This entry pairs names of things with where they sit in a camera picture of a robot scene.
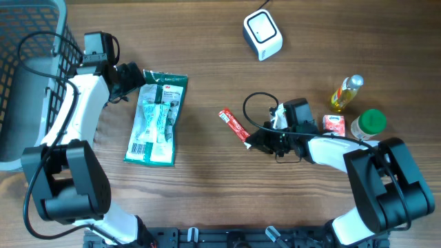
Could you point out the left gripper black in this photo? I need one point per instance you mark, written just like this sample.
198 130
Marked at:
133 76

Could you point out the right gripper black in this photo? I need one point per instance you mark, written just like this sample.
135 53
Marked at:
264 141

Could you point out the red white carton cup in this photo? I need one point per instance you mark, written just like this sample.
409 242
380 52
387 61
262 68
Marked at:
335 124

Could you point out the red stick packet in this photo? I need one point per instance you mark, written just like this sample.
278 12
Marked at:
227 116

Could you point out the green lid white jar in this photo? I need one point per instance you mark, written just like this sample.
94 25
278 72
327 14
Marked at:
368 124

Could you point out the yellow liquid small bottle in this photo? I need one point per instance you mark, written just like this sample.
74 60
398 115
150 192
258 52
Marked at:
346 92

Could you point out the mint green wipes packet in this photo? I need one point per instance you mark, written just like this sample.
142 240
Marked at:
155 115

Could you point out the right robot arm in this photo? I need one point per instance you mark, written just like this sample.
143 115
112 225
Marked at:
388 188

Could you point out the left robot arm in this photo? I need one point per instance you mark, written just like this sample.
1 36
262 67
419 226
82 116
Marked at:
67 187

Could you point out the white barcode scanner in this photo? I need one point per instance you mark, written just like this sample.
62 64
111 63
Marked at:
262 34

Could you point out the grey plastic mesh basket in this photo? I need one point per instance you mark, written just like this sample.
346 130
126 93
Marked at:
36 44

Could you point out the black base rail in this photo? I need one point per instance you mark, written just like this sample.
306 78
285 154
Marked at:
308 237

